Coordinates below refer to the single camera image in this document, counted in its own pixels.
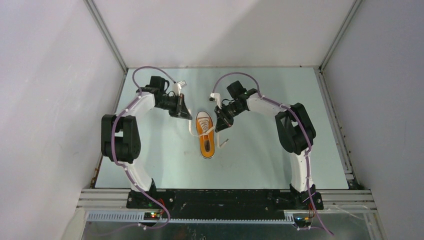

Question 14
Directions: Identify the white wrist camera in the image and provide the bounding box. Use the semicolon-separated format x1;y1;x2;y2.
171;80;187;96
208;92;222;109

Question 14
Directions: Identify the controller board with leds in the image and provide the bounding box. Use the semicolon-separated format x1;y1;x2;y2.
143;212;162;221
293;217;312;231

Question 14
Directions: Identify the left controller board with leds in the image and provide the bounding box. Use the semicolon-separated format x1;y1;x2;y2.
143;212;162;221

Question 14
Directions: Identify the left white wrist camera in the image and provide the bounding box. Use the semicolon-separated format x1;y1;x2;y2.
171;80;187;96

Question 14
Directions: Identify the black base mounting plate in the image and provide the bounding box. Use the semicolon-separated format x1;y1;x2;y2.
126;189;324;221

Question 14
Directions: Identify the right controller board with leds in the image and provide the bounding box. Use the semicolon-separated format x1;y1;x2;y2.
293;217;312;231

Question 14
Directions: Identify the aluminium frame rail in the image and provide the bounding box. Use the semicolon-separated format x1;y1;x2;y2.
77;188;377;213

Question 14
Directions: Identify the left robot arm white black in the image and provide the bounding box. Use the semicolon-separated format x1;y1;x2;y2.
101;76;193;208

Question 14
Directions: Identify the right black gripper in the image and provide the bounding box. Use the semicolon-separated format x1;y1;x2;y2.
215;101;246;133

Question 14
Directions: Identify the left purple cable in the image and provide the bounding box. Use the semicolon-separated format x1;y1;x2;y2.
110;66;181;231

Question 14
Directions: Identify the grey slotted cable duct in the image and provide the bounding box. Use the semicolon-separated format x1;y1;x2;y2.
86;211;296;225

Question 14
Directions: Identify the orange canvas sneaker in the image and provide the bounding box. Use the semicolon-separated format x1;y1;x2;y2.
195;111;215;159

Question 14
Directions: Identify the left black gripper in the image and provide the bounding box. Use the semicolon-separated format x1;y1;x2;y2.
155;93;192;120

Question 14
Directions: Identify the white shoelace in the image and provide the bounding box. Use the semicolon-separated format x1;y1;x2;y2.
188;120;229;149

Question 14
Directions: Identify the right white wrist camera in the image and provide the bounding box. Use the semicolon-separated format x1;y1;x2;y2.
208;92;222;109

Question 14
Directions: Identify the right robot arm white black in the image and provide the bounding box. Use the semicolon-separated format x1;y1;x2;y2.
209;81;316;209

